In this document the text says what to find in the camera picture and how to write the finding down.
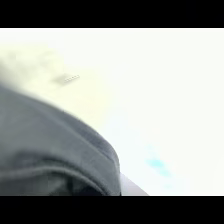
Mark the black polo shirt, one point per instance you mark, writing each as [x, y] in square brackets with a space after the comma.
[43, 143]

